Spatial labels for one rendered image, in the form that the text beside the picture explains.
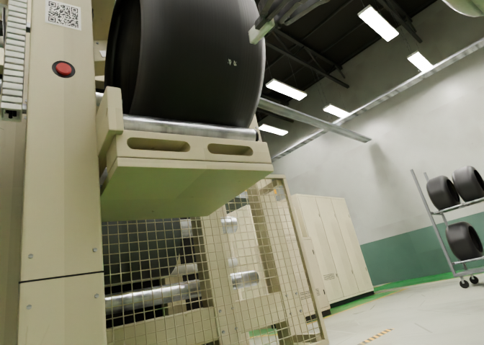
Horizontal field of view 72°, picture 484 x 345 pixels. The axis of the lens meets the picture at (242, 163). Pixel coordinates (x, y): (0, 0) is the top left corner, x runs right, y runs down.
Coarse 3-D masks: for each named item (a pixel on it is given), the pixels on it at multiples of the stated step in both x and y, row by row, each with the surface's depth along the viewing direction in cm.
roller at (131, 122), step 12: (132, 120) 68; (144, 120) 70; (156, 120) 71; (168, 120) 73; (180, 120) 75; (156, 132) 71; (168, 132) 72; (180, 132) 74; (192, 132) 75; (204, 132) 77; (216, 132) 78; (228, 132) 80; (240, 132) 82; (252, 132) 84
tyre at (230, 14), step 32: (128, 0) 106; (160, 0) 72; (192, 0) 73; (224, 0) 78; (128, 32) 116; (160, 32) 71; (192, 32) 72; (224, 32) 76; (128, 64) 120; (160, 64) 72; (192, 64) 73; (224, 64) 77; (256, 64) 82; (128, 96) 121; (160, 96) 73; (192, 96) 75; (224, 96) 79; (256, 96) 85
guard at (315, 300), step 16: (272, 176) 148; (288, 192) 149; (272, 208) 141; (288, 208) 147; (128, 224) 108; (128, 240) 106; (160, 240) 111; (176, 256) 112; (192, 256) 114; (208, 256) 118; (224, 256) 120; (240, 256) 124; (304, 256) 139; (128, 272) 102; (160, 272) 107; (192, 272) 112; (272, 288) 125; (128, 304) 98; (208, 304) 110; (224, 304) 113; (240, 304) 116; (288, 304) 126; (304, 304) 130; (112, 320) 94; (144, 320) 99; (192, 320) 106; (272, 320) 120; (320, 320) 130; (176, 336) 101; (256, 336) 115; (288, 336) 121
